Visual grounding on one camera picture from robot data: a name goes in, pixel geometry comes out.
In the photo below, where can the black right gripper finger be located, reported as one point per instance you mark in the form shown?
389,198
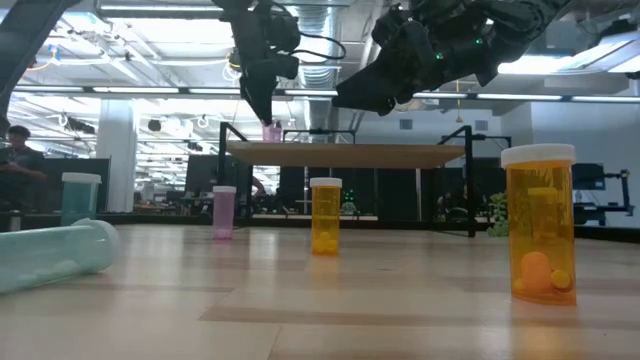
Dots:
380,95

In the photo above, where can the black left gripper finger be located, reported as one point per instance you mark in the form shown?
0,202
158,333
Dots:
262,97

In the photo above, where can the pink pill bottle white cap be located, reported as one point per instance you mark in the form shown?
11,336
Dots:
272,134
224,215

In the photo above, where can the narrow orange pill bottle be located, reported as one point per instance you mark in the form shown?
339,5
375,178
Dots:
540,225
325,215

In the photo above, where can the green pill bottle white cap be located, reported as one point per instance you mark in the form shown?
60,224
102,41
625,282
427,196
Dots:
50,255
80,200

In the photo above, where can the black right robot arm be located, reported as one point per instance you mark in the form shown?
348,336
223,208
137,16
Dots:
530,20

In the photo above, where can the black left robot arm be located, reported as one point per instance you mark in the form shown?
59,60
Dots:
25,40

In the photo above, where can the wooden shelf with black legs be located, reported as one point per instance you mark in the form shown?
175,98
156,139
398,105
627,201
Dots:
350,155

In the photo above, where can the black background monitor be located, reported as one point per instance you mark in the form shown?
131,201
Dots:
52,185
200,172

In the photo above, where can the white building pillar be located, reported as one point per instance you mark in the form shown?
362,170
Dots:
116,155

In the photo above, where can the green artificial succulent plant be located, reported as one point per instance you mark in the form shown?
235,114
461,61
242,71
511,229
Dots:
497,215

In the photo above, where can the person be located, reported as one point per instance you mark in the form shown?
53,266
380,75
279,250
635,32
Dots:
22,165

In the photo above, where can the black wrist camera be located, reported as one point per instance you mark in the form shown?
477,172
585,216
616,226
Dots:
282,30

